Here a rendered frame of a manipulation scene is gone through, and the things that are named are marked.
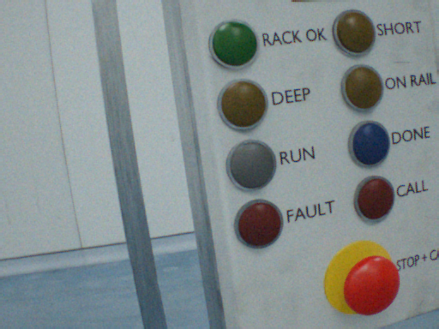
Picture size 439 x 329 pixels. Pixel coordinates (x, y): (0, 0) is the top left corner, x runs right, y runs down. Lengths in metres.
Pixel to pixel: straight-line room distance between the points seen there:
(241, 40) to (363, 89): 0.08
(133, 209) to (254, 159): 1.19
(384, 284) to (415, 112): 0.12
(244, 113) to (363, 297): 0.14
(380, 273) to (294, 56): 0.14
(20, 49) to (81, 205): 1.03
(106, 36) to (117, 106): 0.18
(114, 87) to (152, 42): 2.28
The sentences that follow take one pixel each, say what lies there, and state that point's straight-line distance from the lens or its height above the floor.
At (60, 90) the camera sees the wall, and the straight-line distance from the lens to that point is 3.80.
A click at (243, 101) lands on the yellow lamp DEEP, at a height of 1.01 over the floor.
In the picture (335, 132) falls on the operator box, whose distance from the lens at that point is 0.40.
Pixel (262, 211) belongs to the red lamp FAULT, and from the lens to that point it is 0.38.
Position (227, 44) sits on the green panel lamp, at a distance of 0.36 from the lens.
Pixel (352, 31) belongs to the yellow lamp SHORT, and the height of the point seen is 1.05.
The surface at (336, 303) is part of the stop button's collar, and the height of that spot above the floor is 0.87.
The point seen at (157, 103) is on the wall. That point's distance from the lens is 3.79.
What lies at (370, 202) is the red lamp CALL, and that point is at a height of 0.94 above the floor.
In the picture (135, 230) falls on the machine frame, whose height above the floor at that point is 0.68.
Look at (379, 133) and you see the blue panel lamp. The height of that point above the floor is 0.98.
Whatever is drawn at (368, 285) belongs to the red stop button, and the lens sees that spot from 0.39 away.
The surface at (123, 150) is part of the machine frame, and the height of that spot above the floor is 0.88.
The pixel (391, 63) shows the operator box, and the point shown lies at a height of 1.02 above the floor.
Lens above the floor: 1.03
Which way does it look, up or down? 8 degrees down
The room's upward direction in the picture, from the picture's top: 8 degrees counter-clockwise
